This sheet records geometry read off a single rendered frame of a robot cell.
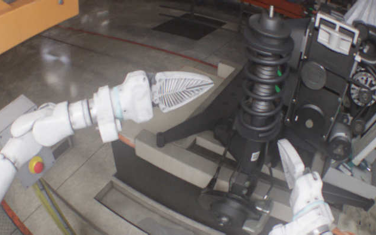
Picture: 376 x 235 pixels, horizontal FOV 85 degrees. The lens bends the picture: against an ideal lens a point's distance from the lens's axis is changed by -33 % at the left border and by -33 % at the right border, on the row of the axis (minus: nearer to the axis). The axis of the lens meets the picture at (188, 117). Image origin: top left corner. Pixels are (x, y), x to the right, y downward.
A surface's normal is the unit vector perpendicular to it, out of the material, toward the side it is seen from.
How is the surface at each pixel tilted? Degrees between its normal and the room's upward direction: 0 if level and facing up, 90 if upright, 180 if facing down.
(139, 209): 0
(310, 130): 90
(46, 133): 81
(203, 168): 0
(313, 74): 90
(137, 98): 82
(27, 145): 70
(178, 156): 0
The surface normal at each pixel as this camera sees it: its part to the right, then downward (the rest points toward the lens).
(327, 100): -0.51, 0.52
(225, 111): 0.07, -0.77
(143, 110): 0.42, 0.50
